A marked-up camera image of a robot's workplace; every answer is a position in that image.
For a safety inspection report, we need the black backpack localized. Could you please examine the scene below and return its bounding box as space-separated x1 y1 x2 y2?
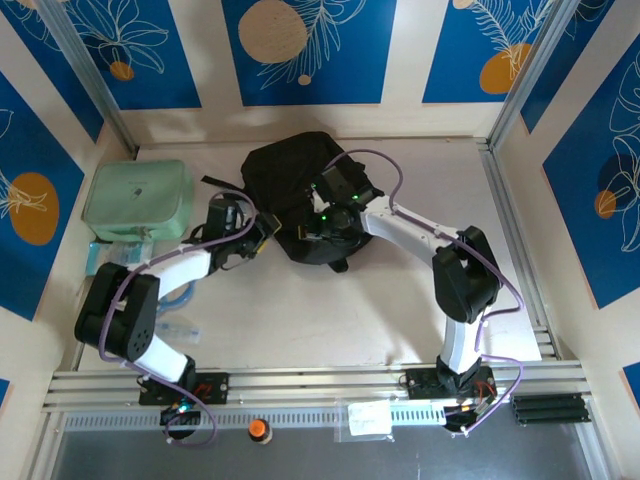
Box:
202 130 376 274

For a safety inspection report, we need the mint green zip pencil case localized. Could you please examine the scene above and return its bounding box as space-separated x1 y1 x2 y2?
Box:
81 158 196 242

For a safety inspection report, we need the clear plastic packet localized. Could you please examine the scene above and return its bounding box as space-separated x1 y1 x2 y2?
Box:
155 321 202 345
158 284 197 314

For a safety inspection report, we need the light blue plastic packet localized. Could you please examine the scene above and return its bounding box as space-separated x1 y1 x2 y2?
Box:
85 240 154 277

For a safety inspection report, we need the orange capped bottle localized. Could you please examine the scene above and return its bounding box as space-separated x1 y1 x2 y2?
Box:
248 418 274 445

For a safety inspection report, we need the clear bag with paper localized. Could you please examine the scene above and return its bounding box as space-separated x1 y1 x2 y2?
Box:
333 398 396 444

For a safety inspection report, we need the black ribbed profile piece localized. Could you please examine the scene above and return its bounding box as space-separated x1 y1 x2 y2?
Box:
512 393 587 427

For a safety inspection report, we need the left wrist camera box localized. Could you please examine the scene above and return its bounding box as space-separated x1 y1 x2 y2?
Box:
205 195 246 236

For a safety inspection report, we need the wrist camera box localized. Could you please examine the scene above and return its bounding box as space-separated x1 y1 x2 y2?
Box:
205 195 246 236
310 167 364 201

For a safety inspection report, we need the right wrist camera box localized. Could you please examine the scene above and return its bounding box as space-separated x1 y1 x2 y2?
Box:
310 167 364 201

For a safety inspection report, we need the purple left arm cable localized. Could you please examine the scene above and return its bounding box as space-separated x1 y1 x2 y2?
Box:
98 191 262 450

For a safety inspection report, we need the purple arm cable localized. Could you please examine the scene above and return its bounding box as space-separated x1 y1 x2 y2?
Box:
98 191 262 450
327 148 525 439

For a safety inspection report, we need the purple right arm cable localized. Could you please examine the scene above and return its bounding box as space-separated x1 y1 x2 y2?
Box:
327 148 525 439

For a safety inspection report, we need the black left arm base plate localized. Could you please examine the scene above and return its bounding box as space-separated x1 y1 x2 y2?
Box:
138 372 231 406

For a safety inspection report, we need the aluminium front rail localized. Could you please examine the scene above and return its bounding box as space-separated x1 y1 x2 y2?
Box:
42 362 591 414

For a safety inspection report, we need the blue floral wall poster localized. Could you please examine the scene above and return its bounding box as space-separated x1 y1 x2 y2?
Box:
221 0 399 107
542 39 640 310
0 72 86 321
422 0 559 105
0 0 105 145
49 0 203 111
519 0 640 135

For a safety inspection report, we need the aluminium side rail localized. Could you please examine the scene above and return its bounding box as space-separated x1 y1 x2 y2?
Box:
478 142 559 361
72 269 101 372

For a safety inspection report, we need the grey slotted cable duct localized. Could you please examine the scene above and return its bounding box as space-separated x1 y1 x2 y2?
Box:
64 404 446 431

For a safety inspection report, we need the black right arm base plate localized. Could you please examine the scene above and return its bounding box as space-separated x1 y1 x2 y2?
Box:
405 367 496 401

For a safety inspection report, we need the aluminium frame post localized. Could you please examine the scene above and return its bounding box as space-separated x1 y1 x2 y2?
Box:
487 0 584 151
37 0 139 154

